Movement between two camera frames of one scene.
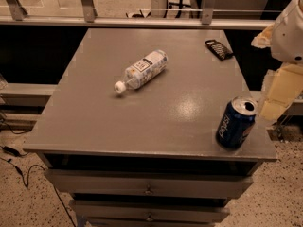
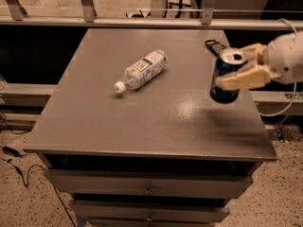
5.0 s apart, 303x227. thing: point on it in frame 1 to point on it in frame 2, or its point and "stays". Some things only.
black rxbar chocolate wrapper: [219, 50] stays
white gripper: [290, 38] to [285, 59]
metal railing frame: [13, 12] stays
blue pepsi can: [237, 121] to [228, 61]
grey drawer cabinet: [148, 156] stays
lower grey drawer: [145, 211] stays
